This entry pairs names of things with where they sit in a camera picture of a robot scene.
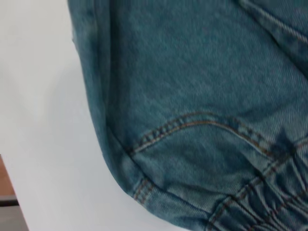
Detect blue denim shorts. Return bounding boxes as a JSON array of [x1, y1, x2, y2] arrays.
[[67, 0, 308, 231]]

